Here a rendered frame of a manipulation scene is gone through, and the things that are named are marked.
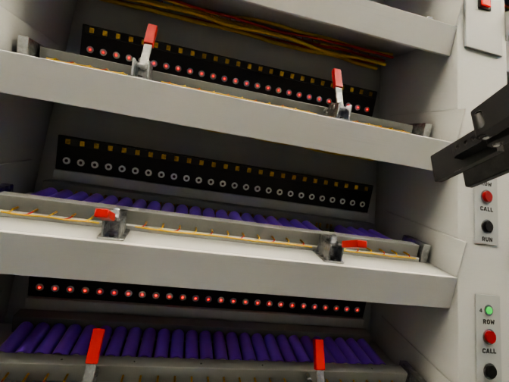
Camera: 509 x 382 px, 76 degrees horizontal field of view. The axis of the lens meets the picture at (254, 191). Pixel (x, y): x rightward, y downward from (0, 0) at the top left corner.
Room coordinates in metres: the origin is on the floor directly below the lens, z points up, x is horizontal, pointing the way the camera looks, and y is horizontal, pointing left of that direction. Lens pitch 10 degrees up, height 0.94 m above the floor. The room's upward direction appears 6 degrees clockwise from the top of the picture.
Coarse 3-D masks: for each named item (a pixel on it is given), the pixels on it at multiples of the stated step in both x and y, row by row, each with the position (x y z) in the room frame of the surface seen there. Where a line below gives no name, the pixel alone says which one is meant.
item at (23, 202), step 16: (0, 208) 0.38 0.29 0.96; (16, 208) 0.37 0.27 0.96; (32, 208) 0.38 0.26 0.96; (48, 208) 0.38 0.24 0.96; (64, 208) 0.39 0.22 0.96; (80, 208) 0.39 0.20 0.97; (112, 208) 0.40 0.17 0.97; (128, 208) 0.41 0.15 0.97; (144, 208) 0.42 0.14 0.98; (144, 224) 0.40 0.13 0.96; (160, 224) 0.41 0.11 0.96; (176, 224) 0.42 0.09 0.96; (192, 224) 0.42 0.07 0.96; (208, 224) 0.42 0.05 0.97; (224, 224) 0.43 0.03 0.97; (240, 224) 0.43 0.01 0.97; (256, 224) 0.44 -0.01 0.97; (272, 224) 0.46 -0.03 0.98; (256, 240) 0.42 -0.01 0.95; (288, 240) 0.44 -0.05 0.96; (304, 240) 0.45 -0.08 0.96; (336, 240) 0.46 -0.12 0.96; (368, 240) 0.47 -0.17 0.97; (384, 240) 0.48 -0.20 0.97; (400, 240) 0.50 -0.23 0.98; (400, 256) 0.47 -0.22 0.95; (416, 256) 0.49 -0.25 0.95
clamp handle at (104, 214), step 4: (96, 208) 0.30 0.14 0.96; (100, 208) 0.30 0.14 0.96; (96, 212) 0.30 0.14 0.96; (100, 212) 0.30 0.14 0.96; (104, 212) 0.30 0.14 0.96; (108, 212) 0.30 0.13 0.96; (112, 212) 0.32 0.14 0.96; (116, 212) 0.36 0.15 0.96; (96, 216) 0.30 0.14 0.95; (100, 216) 0.30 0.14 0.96; (104, 216) 0.30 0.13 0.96; (108, 216) 0.30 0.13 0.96; (112, 216) 0.32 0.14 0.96; (116, 216) 0.37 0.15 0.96; (104, 220) 0.33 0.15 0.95; (108, 220) 0.32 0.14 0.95; (112, 220) 0.33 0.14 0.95; (116, 220) 0.35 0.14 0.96
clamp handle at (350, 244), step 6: (330, 240) 0.42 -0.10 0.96; (348, 240) 0.37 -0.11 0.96; (354, 240) 0.36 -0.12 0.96; (360, 240) 0.36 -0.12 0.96; (336, 246) 0.41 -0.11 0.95; (342, 246) 0.39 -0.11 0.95; (348, 246) 0.37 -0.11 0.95; (354, 246) 0.36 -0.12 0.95; (360, 246) 0.36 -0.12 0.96; (366, 246) 0.36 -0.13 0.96
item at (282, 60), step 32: (96, 0) 0.52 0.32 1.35; (128, 32) 0.53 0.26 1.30; (160, 32) 0.55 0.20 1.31; (192, 32) 0.56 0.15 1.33; (224, 32) 0.57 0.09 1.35; (288, 64) 0.60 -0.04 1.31; (320, 64) 0.61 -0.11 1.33; (352, 64) 0.63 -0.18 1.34; (64, 128) 0.52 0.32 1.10; (96, 128) 0.53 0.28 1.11; (128, 128) 0.54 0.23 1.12; (160, 128) 0.55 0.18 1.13; (192, 128) 0.56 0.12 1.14; (224, 160) 0.58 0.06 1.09; (256, 160) 0.59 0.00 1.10; (288, 160) 0.60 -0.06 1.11; (320, 160) 0.62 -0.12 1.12; (352, 160) 0.63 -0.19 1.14; (224, 320) 0.59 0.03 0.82
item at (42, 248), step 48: (0, 192) 0.38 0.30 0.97; (192, 192) 0.54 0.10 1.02; (0, 240) 0.34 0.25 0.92; (48, 240) 0.34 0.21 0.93; (96, 240) 0.35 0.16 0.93; (144, 240) 0.38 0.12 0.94; (192, 240) 0.41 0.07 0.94; (432, 240) 0.49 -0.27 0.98; (192, 288) 0.39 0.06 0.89; (240, 288) 0.40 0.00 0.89; (288, 288) 0.41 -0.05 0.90; (336, 288) 0.42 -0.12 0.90; (384, 288) 0.43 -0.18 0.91; (432, 288) 0.45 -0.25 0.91
